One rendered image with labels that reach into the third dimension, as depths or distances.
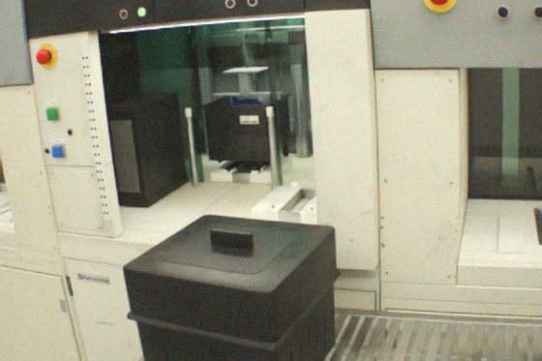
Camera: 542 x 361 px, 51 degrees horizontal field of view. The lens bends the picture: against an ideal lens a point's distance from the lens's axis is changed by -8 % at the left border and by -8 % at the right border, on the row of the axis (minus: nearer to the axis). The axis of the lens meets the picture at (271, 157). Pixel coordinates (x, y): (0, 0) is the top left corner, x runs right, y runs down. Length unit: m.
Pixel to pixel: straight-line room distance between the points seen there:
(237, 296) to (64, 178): 0.82
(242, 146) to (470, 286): 0.91
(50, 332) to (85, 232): 0.40
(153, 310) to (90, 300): 0.71
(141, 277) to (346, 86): 0.52
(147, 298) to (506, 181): 1.05
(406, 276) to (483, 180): 0.48
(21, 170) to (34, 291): 0.38
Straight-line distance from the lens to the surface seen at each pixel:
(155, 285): 1.02
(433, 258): 1.31
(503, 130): 1.68
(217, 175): 1.98
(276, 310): 0.93
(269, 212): 1.58
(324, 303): 1.15
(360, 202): 1.24
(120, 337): 1.75
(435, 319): 1.33
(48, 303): 1.86
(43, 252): 1.79
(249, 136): 1.90
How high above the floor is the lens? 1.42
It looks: 14 degrees down
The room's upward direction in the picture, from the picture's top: 4 degrees counter-clockwise
